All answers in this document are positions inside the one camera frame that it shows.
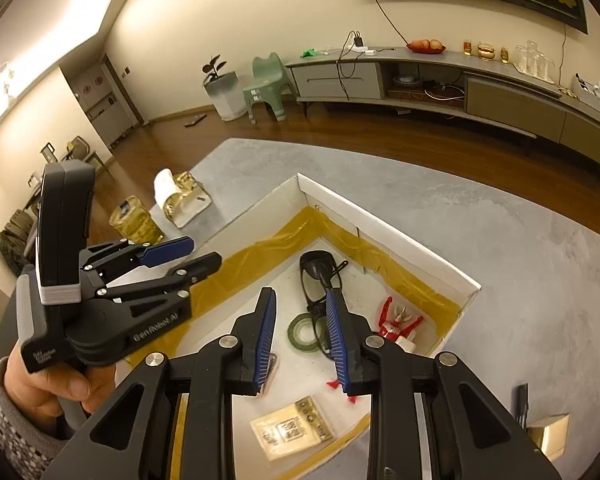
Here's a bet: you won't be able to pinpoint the black marker pen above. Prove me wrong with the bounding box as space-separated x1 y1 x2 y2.
515 382 529 429

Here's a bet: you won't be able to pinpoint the red silver hero figure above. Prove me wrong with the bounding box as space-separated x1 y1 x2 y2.
325 289 425 398

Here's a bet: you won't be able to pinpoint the gold square tin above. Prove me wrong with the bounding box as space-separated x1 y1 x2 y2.
526 414 570 462

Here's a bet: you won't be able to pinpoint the black glasses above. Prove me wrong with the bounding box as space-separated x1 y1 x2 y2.
299 250 349 359

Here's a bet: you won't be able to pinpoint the green tape roll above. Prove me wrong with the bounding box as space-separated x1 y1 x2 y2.
287 312 330 358

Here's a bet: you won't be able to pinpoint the yellow tissue pack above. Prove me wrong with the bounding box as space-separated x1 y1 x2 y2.
250 396 334 460

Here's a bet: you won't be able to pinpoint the grey knit sleeve forearm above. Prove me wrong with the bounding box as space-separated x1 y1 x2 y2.
0 358 67 480

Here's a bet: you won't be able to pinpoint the person left hand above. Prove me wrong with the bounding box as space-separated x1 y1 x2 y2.
4 344 116 436

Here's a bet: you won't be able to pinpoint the yellow glass cup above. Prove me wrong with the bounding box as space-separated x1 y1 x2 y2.
109 195 164 245

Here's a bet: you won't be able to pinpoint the white cardboard box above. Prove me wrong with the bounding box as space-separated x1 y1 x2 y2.
150 174 480 479

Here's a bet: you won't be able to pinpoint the potted plant white pot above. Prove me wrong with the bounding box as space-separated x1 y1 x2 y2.
202 54 247 122

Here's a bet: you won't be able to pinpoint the green child chair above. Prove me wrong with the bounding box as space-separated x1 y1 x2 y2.
242 52 297 125

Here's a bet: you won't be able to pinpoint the red fruit bowl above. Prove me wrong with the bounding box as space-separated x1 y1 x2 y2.
406 39 445 55

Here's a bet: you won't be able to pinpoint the long grey tv cabinet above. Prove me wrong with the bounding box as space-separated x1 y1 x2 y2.
287 48 600 165

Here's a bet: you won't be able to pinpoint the white organiser box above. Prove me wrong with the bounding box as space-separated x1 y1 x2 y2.
571 74 600 112

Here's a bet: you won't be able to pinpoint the clear glasses on tray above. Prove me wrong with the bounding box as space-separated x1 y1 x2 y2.
512 40 556 84

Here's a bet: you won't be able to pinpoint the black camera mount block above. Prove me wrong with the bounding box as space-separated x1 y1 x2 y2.
35 159 95 306

